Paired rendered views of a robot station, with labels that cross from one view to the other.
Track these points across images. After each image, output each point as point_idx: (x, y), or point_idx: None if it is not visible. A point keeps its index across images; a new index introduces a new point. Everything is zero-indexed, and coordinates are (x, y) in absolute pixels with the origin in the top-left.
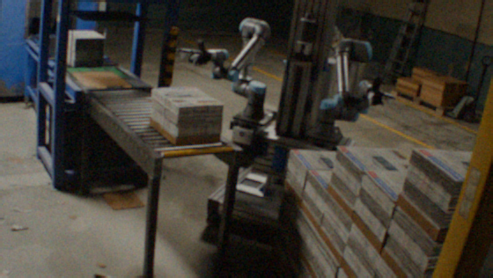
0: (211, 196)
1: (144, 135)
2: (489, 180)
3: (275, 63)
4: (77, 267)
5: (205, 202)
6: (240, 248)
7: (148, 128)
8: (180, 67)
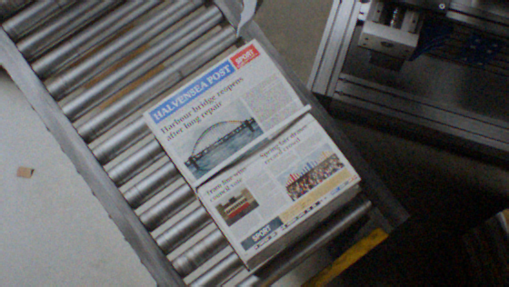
0: (312, 80)
1: (161, 219)
2: None
3: None
4: None
5: (288, 8)
6: (384, 177)
7: (157, 157)
8: None
